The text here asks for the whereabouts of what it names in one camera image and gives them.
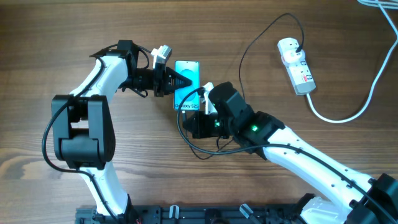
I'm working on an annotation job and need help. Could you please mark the blue screen smartphone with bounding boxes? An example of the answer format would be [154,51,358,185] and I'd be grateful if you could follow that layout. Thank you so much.
[174,60,200,111]

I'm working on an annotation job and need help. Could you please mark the black charger cable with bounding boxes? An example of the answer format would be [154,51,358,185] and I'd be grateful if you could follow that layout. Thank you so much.
[182,12,306,161]

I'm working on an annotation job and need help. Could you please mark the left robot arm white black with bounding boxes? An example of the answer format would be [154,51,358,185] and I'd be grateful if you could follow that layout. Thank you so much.
[42,40,192,223]

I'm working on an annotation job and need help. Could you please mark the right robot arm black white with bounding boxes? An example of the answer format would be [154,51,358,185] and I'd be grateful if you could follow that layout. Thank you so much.
[177,82,397,223]

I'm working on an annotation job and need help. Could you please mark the white charger adapter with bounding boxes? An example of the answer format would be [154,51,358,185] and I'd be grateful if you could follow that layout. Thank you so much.
[281,49,305,67]

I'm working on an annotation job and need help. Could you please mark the white power strip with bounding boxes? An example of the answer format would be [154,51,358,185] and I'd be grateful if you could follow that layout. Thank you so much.
[277,37,316,95]

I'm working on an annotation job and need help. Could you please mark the white power strip cord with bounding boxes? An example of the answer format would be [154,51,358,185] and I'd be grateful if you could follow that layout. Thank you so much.
[305,0,398,124]

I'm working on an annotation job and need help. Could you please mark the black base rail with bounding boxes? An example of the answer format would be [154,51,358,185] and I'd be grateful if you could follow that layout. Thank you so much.
[75,203,305,224]

